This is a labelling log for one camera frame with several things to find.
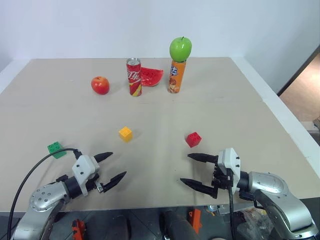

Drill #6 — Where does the green toy block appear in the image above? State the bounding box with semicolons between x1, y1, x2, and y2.
47;141;68;159

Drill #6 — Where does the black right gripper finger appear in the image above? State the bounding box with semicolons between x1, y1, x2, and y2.
179;177;219;200
186;152;218;164

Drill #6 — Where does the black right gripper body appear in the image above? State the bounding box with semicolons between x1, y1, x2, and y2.
211;163;233;190

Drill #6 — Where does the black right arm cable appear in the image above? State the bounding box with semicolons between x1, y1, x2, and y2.
226;174;237;240

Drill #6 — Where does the red cola can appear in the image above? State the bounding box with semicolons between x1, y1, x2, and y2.
126;57;143;97

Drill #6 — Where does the orange plastic part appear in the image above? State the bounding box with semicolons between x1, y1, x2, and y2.
71;219;87;240
188;208;203;234

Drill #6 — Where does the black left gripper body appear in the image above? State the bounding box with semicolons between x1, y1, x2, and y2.
86;174;106;194

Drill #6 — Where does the red apple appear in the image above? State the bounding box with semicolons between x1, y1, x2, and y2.
90;75;111;96

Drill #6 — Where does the red watermelon slice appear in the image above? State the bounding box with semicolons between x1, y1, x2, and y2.
140;66;165;88

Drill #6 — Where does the yellow toy block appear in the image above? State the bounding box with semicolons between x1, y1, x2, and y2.
118;126;134;143

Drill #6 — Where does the beige cardboard table sheet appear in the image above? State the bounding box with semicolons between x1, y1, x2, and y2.
0;57;320;213

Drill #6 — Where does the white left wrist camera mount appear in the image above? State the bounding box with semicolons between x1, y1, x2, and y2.
71;154;101;197

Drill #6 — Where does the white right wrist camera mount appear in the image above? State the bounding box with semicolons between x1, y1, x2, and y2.
216;147;241;196

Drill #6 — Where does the red toy block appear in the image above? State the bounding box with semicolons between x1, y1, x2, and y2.
185;131;202;148

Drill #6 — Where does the green apple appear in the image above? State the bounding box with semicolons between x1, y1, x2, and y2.
169;36;193;62

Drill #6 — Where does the clear plastic bag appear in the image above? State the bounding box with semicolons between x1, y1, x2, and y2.
236;209;275;240

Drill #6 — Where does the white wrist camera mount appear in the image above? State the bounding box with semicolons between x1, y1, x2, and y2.
216;147;241;196
71;154;101;197

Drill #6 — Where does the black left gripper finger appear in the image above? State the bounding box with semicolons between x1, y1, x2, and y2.
102;171;128;194
93;151;114;164

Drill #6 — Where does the orange soda can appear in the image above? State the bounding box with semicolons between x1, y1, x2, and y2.
167;58;187;94

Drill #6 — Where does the dark rounded shape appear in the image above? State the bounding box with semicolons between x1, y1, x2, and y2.
159;210;199;240

